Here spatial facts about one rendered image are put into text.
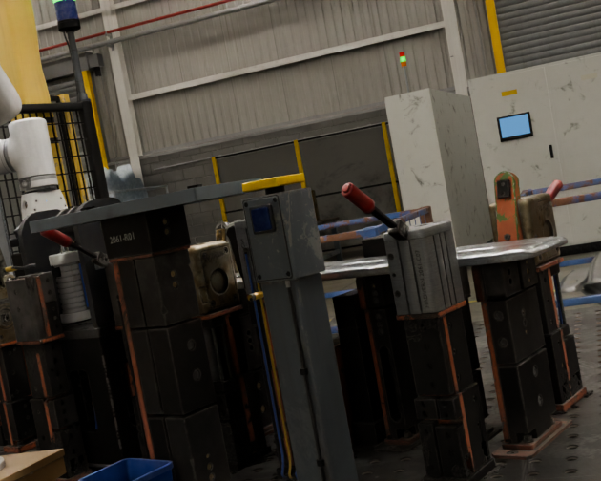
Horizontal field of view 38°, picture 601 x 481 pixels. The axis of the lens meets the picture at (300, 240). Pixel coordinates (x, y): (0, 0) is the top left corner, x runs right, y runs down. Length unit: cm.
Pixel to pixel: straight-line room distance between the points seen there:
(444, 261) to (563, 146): 828
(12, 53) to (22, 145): 85
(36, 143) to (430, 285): 113
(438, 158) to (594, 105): 167
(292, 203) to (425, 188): 849
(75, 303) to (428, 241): 73
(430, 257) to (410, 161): 844
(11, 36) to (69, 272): 134
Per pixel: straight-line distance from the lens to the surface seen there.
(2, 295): 196
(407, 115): 962
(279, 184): 110
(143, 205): 122
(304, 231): 112
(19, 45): 287
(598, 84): 949
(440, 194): 956
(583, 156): 947
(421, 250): 118
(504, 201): 149
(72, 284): 165
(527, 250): 126
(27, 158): 205
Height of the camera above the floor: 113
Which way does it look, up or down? 3 degrees down
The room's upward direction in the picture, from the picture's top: 10 degrees counter-clockwise
